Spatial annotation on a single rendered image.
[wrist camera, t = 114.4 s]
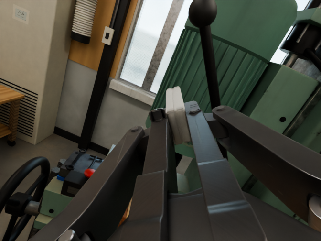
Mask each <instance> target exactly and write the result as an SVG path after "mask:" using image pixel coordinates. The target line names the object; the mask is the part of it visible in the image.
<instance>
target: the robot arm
mask: <svg viewBox="0 0 321 241"><path fill-rule="evenodd" d="M149 116H150V120H151V126H150V127H149V128H147V129H143V127H142V126H135V127H132V128H131V129H129V130H128V131H127V132H126V134H125V135H124V136H123V137H122V139H121V140H120V141H119V142H118V143H117V145H116V146H115V147H114V148H113V150H112V151H111V152H110V153H109V155H108V156H107V157H106V158H105V160H104V161H103V162H102V163H101V165H100V166H99V167H98V168H97V169H96V171H95V172H94V173H93V174H92V175H91V176H90V178H89V179H88V180H87V181H86V183H85V184H84V185H83V186H82V188H81V189H80V190H79V191H78V193H77V194H76V195H75V196H74V198H73V199H72V200H71V201H70V202H69V204H68V205H67V206H66V207H65V209H64V210H63V211H61V212H60V213H59V214H58V215H57V216H56V217H54V218H53V219H52V220H51V221H50V222H49V223H47V224H46V225H45V226H44V227H43V228H42V229H41V230H39V231H38V232H37V233H36V234H35V235H33V236H32V237H31V238H30V239H29V240H28V241H321V154H319V153H317V152H315V151H313V150H311V149H310V148H308V147H306V146H304V145H302V144H300V143H298V142H296V141H294V140H292V139H290V138H289V137H287V136H285V135H283V134H281V133H279V132H277V131H275V130H273V129H271V128H269V127H268V126H266V125H264V124H262V123H260V122H258V121H256V120H254V119H252V118H250V117H248V116H247V115H245V114H243V113H241V112H239V111H237V110H235V109H233V108H231V107H229V106H224V105H221V106H218V107H215V108H213V109H212V113H203V111H202V110H201V109H200V108H199V106H198V103H197V102H196V101H190V102H186V103H183V99H182V94H181V90H180V87H179V86H177V87H174V88H169V89H167V90H166V108H157V109H154V110H151V111H150V112H149ZM215 138H217V141H218V142H219V143H220V144H221V145H222V146H223V147H224V148H225V149H226V150H227V151H228V152H229V153H230V154H231V155H232V156H234V157H235V158H236V159H237V160H238V161H239V162H240V163H241V164H242V165H243V166H244V167H245V168H246V169H247V170H248V171H250V172H251V173H252V174H253V175H254V176H255V177H256V178H257V179H258V180H259V181H260V182H261V183H262V184H263V185H264V186H266V187H267V188H268V189H269V190H270V191H271V192H272V193H273V194H274V195H275V196H276V197H277V198H278V199H279V200H280V201H281V202H283V203H284V204H285V205H286V206H287V207H288V208H289V209H290V210H291V211H293V212H294V213H295V214H296V215H297V216H298V217H300V218H301V219H302V220H304V221H305V222H306V223H308V225H309V226H308V225H306V224H304V223H302V222H300V221H299V220H297V219H295V218H293V217H291V216H290V215H288V214H286V213H284V212H282V211H280V210H279V209H277V208H275V207H273V206H271V205H269V204H268V203H266V202H264V201H262V200H260V199H259V198H257V197H255V196H253V195H251V194H249V193H247V192H244V191H242V189H241V187H240V185H239V183H238V181H237V179H236V177H235V175H234V173H233V170H232V168H231V166H230V164H229V162H228V160H227V158H223V155H222V153H221V151H220V149H219V147H218V144H217V142H216V140H215ZM183 142H185V143H187V142H192V144H193V150H194V154H195V159H196V163H197V168H198V172H199V177H200V181H201V186H202V187H201V188H199V189H196V190H194V191H191V192H189V193H186V194H178V185H177V172H176V159H175V146H174V145H175V144H176V145H178V144H182V143H183ZM131 198H132V202H131V206H130V211H129V215H128V217H127V218H126V219H125V220H124V221H123V222H122V224H121V225H120V226H119V227H118V225H119V223H120V221H121V219H122V217H123V215H124V213H125V211H126V209H127V207H128V205H129V203H130V201H131ZM117 227H118V228H117Z"/></svg>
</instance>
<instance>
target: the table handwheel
mask: <svg viewBox="0 0 321 241"><path fill-rule="evenodd" d="M38 166H41V174H40V175H39V177H38V178H37V179H36V180H35V182H34V183H33V184H32V185H31V186H30V188H29V189H28V190H27V191H26V192H25V193H21V192H17V193H15V194H13V192H14V191H15V190H16V188H17V187H18V186H19V184H20V183H21V182H22V181H23V179H24V178H25V177H26V176H27V175H28V174H29V173H30V172H31V171H32V170H33V169H35V168H36V167H38ZM49 174H50V162H49V160H48V159H47V158H46V157H43V156H38V157H35V158H32V159H31V160H29V161H27V162H26V163H24V164H23V165H22V166H21V167H20V168H19V169H17V170H16V171H15V172H14V173H13V175H12V176H11V177H10V178H9V179H8V180H7V181H6V183H5V184H4V185H3V186H2V188H1V189H0V214H1V212H2V210H3V208H4V207H5V208H4V209H5V213H7V214H11V219H10V221H9V224H8V227H7V229H6V232H5V234H4V237H3V239H2V241H15V240H16V239H17V237H18V236H19V235H20V233H21V232H22V231H23V229H24V228H25V226H26V225H27V223H28V222H29V220H30V218H31V217H32V215H33V216H38V213H39V212H38V207H39V204H40V203H39V202H40V200H41V198H42V196H43V193H44V189H45V187H46V184H47V180H48V178H49ZM35 189H36V190H35ZM34 190H35V193H34V195H33V196H31V194H32V193H33V191H34ZM12 194H13V195H12ZM18 217H21V218H20V219H19V221H18V222H17V224H16V225H15V223H16V221H17V218H18Z"/></svg>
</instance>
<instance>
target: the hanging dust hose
mask: <svg viewBox="0 0 321 241"><path fill-rule="evenodd" d="M76 1H77V2H76V4H77V5H76V7H75V8H76V10H75V12H74V13H75V14H74V18H75V19H74V21H73V22H74V23H73V28H72V29H73V30H72V31H71V36H70V37H71V38H72V39H73V40H76V41H78V42H81V43H84V44H89V43H90V39H91V33H92V32H91V31H92V26H93V23H92V22H94V21H93V20H94V16H95V11H96V10H95V9H96V4H97V2H98V1H97V0H76Z"/></svg>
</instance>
